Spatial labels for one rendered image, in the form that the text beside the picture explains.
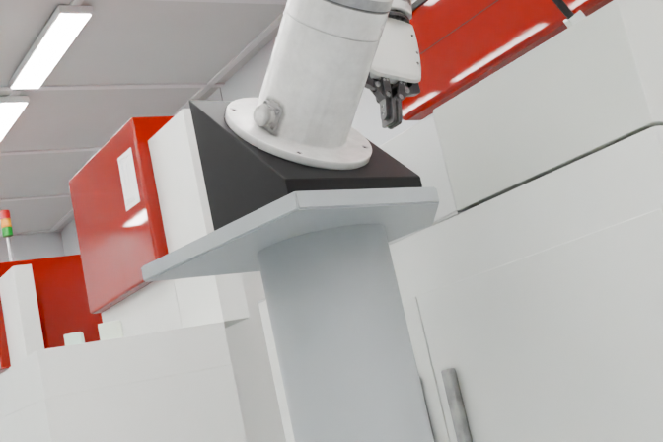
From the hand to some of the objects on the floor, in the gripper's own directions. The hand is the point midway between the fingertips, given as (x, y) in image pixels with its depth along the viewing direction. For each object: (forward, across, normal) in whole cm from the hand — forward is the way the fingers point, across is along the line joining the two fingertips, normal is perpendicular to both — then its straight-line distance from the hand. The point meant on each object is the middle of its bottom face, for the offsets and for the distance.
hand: (391, 113), depth 157 cm
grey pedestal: (+107, -16, -17) cm, 109 cm away
